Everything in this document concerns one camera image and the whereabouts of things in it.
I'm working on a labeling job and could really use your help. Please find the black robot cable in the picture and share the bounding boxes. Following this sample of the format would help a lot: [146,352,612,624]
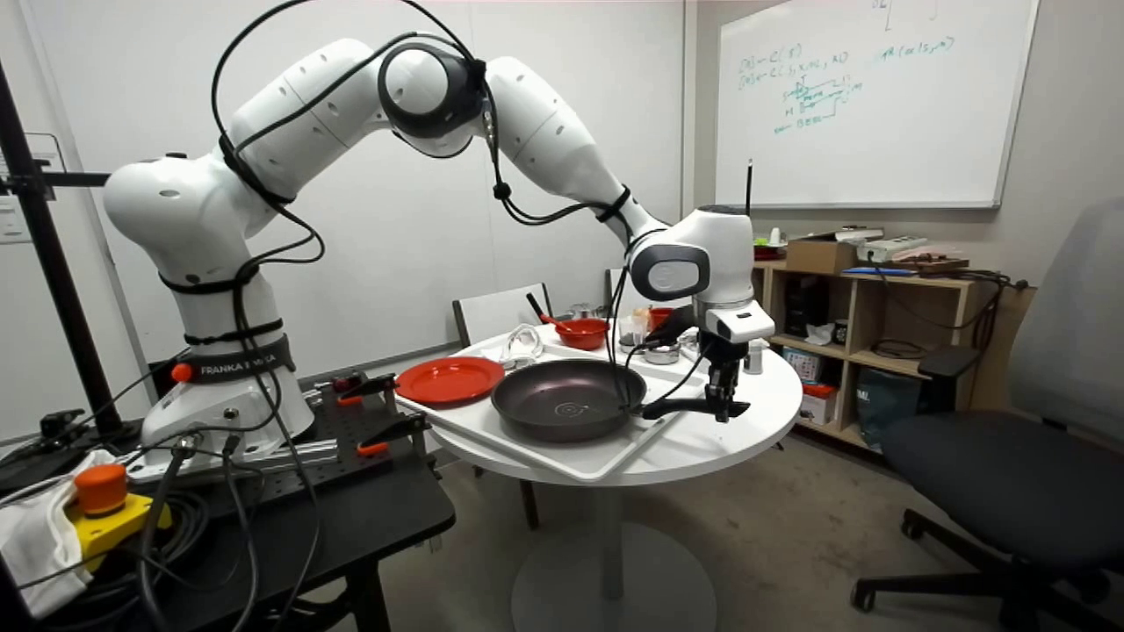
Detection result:
[206,0,641,356]

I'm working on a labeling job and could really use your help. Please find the white rag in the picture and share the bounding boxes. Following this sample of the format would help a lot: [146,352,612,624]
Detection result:
[0,447,123,623]

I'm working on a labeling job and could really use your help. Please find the wooden shelf unit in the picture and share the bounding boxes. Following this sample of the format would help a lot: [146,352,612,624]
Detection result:
[747,244,1010,452]

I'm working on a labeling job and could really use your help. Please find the red white container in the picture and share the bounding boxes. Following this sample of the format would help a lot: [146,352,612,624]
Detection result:
[797,381,842,428]

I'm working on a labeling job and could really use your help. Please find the black stand post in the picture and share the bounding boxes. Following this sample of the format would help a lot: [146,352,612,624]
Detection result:
[0,65,146,447]

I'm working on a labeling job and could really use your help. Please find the cardboard box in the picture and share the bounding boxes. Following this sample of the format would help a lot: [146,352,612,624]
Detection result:
[783,234,860,279]

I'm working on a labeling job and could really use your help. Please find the whiteboard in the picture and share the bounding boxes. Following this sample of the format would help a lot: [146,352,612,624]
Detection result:
[711,0,1047,215]

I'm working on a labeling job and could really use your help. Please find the black orange bar clamp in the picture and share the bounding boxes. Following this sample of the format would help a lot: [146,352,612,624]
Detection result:
[309,369,401,410]
[349,416,431,465]

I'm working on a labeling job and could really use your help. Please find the clear glass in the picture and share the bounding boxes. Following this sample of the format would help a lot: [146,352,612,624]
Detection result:
[501,323,549,361]

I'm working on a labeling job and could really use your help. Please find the red plate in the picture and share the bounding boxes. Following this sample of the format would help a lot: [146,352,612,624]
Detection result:
[392,356,508,410]

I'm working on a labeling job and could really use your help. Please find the light grey wrist camera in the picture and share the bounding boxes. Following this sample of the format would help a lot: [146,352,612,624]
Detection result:
[701,298,780,347]

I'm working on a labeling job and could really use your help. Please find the red bowl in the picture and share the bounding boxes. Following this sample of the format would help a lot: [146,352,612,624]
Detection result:
[551,312,615,356]

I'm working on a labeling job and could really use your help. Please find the white panel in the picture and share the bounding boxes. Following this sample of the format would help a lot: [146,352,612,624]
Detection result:
[448,286,556,352]

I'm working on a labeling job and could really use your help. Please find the dark frying pan black handle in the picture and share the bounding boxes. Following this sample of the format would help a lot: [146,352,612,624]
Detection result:
[487,356,754,447]

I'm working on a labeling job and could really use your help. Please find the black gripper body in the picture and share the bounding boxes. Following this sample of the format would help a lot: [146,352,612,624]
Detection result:
[698,333,750,390]

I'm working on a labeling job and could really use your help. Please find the white plastic tray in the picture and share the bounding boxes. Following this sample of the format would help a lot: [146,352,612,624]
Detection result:
[391,333,712,487]

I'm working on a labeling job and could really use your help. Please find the round white table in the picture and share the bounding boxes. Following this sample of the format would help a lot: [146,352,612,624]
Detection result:
[425,318,807,632]

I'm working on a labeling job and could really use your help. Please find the black workbench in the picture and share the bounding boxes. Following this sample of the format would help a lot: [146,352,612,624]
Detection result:
[0,369,459,632]

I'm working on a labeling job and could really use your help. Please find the stack of books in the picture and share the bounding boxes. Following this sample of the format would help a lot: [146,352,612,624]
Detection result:
[836,224,975,282]

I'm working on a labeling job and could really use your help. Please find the dark teal bucket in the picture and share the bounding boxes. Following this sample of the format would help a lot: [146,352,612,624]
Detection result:
[852,369,928,447]

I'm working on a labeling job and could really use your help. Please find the red yellow emergency stop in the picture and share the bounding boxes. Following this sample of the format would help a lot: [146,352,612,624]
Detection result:
[62,462,160,562]

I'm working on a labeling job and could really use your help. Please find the bundle of grey cables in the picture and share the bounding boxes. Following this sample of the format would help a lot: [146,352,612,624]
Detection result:
[115,433,337,632]

